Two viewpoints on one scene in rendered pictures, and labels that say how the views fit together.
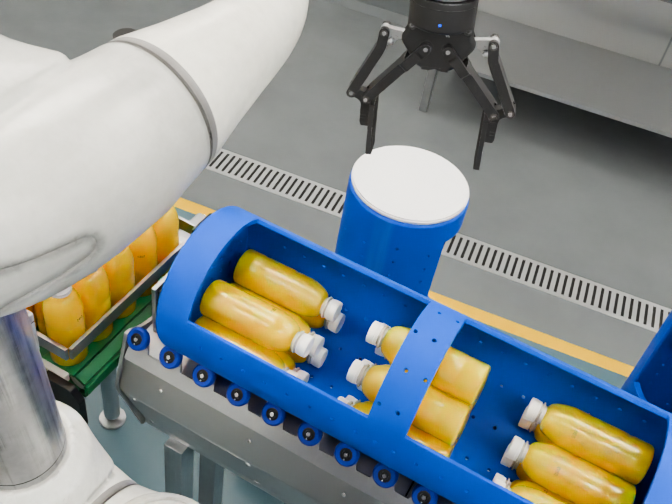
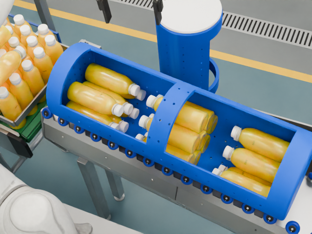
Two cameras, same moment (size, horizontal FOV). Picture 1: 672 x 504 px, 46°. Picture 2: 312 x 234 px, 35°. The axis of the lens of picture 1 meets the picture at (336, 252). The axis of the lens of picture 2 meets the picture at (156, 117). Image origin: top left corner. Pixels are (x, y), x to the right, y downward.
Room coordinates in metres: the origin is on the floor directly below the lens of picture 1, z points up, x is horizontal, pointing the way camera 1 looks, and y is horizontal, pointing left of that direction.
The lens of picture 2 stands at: (-0.07, -0.35, 2.45)
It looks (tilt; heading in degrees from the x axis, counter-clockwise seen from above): 55 degrees down; 15
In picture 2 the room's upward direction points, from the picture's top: 7 degrees counter-clockwise
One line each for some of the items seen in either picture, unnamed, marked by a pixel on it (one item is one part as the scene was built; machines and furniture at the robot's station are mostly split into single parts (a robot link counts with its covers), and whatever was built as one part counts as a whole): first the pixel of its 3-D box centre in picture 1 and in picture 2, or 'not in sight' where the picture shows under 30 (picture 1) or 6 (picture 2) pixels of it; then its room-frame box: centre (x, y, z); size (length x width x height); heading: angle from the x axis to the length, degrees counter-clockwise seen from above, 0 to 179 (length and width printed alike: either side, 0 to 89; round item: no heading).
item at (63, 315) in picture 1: (64, 321); (10, 108); (0.90, 0.47, 0.99); 0.07 x 0.07 x 0.19
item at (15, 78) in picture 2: not in sight; (15, 78); (0.97, 0.44, 1.09); 0.04 x 0.04 x 0.02
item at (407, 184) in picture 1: (410, 183); (188, 9); (1.46, -0.14, 1.03); 0.28 x 0.28 x 0.01
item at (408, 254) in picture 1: (377, 309); (189, 77); (1.46, -0.14, 0.59); 0.28 x 0.28 x 0.88
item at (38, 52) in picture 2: not in sight; (38, 52); (1.11, 0.39, 1.09); 0.04 x 0.04 x 0.02
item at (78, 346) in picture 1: (140, 288); (47, 87); (1.04, 0.37, 0.96); 0.40 x 0.01 x 0.03; 159
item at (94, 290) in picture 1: (91, 297); (22, 94); (0.97, 0.44, 0.99); 0.07 x 0.07 x 0.19
